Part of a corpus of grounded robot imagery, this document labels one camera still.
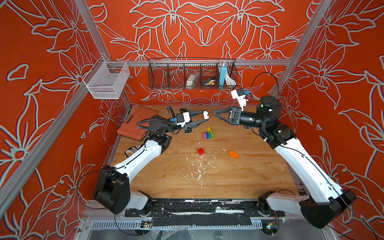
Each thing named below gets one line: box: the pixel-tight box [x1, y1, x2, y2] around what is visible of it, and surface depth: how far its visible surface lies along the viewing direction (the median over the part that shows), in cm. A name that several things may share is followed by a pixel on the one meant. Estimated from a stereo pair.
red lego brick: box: [197, 147, 205, 157], surface depth 92 cm
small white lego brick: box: [203, 110, 209, 120], surface depth 58 cm
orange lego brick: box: [227, 150, 240, 160], surface depth 94 cm
